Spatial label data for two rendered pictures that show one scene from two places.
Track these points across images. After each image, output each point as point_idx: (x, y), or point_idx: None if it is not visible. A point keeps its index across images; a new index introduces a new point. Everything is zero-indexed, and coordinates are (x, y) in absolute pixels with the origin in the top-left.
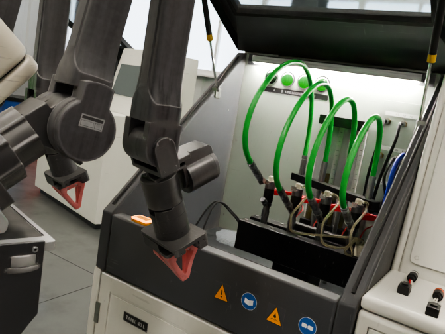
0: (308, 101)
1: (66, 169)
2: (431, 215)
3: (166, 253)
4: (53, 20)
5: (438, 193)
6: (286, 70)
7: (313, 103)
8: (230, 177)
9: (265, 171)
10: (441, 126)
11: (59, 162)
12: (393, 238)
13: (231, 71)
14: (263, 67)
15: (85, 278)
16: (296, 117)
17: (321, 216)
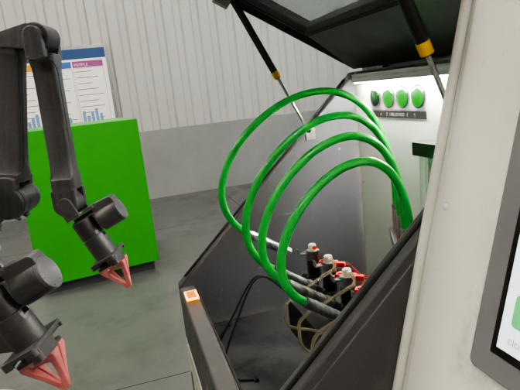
0: (410, 123)
1: (98, 254)
2: (426, 324)
3: (19, 364)
4: (49, 128)
5: (434, 288)
6: (386, 85)
7: (382, 132)
8: (367, 228)
9: (391, 220)
10: (444, 167)
11: (91, 248)
12: (360, 358)
13: (330, 102)
14: (368, 87)
15: None
16: (404, 147)
17: (331, 306)
